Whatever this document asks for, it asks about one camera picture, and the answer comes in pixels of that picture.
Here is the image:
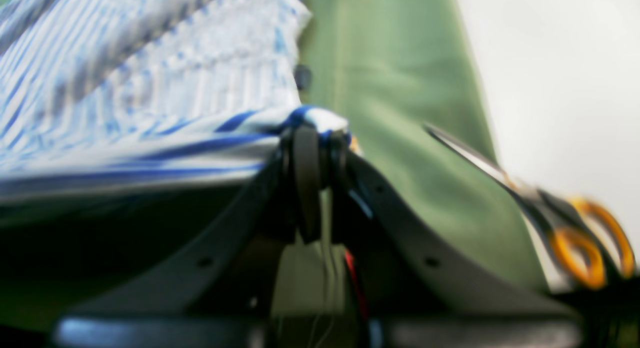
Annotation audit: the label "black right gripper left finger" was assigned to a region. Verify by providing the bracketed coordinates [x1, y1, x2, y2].
[50, 125, 322, 347]

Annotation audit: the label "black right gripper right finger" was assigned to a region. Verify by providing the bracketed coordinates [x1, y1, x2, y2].
[322, 130, 583, 348]

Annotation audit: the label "blue white striped t-shirt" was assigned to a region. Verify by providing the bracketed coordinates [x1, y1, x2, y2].
[0, 0, 352, 229]

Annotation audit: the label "green table cloth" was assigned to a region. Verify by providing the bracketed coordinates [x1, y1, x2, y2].
[0, 0, 548, 348]

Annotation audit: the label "orange handled scissors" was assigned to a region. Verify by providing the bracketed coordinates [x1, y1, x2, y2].
[423, 124, 638, 293]

